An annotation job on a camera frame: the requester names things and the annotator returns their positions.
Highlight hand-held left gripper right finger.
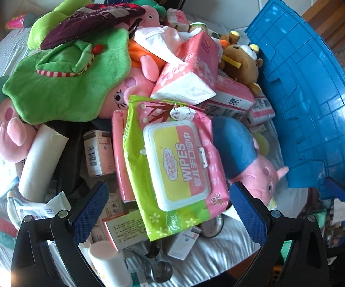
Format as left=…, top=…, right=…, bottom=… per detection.
left=229, top=182, right=336, bottom=287

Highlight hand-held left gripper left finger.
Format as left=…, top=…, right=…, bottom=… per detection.
left=11, top=181, right=110, bottom=287

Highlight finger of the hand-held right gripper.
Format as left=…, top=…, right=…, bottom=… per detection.
left=323, top=176, right=345, bottom=225

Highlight large white paper roll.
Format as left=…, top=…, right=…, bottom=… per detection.
left=18, top=123, right=69, bottom=202

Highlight pink green wet wipes pack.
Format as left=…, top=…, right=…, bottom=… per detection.
left=122, top=95, right=230, bottom=241

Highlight orange white medicine box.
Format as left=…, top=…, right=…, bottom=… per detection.
left=101, top=209, right=149, bottom=251

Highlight round dark metal lid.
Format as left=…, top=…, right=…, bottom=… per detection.
left=202, top=215, right=224, bottom=238

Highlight black bag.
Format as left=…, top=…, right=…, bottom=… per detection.
left=45, top=121, right=101, bottom=198

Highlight white blue foil pouch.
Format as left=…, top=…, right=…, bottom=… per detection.
left=7, top=191, right=71, bottom=225

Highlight white barcode medicine box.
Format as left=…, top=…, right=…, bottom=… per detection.
left=83, top=130, right=116, bottom=176

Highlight pink flowered tissue pack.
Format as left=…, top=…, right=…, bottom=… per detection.
left=112, top=110, right=140, bottom=202

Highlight white blue medicine box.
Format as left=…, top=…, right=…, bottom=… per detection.
left=168, top=226, right=202, bottom=260

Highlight pig plush blue shirt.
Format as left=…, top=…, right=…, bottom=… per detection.
left=211, top=116, right=289, bottom=207

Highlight lime fuzzy ball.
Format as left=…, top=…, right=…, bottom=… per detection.
left=254, top=133, right=270, bottom=156

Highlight metal measuring spoons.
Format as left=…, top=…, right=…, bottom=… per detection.
left=131, top=239, right=173, bottom=283

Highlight red green box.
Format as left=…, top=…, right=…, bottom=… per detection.
left=0, top=211, right=18, bottom=248

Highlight white blue flat box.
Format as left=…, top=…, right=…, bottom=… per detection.
left=0, top=155, right=19, bottom=204

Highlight pink white small box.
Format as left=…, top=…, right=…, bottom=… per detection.
left=250, top=96, right=276, bottom=126

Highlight pink pig plush green hat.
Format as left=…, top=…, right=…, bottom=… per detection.
left=0, top=76, right=40, bottom=163

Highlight pink tissue pack striped side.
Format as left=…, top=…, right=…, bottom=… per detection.
left=201, top=76, right=255, bottom=120

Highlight green leaf plush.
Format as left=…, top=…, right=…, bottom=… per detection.
left=3, top=28, right=133, bottom=125

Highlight pink plush with eyelashes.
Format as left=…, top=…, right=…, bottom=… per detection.
left=98, top=66, right=156, bottom=118

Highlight brown bear plush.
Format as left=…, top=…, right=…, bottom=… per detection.
left=220, top=30, right=264, bottom=96

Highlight wooden shelf unit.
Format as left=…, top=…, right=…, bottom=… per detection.
left=302, top=0, right=345, bottom=75

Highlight orange pink plush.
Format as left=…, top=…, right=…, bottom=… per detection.
left=128, top=40, right=167, bottom=81

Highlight crumpled white tissue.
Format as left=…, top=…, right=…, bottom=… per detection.
left=134, top=25, right=191, bottom=63

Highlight small doll green cap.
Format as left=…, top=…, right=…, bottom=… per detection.
left=189, top=22, right=209, bottom=35

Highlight lime green plush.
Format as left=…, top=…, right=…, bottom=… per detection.
left=27, top=0, right=95, bottom=50

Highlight pink cylinder can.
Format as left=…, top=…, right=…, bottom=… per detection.
left=6, top=12, right=36, bottom=30

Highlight small pink tissue packs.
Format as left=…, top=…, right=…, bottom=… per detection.
left=165, top=8, right=189, bottom=32

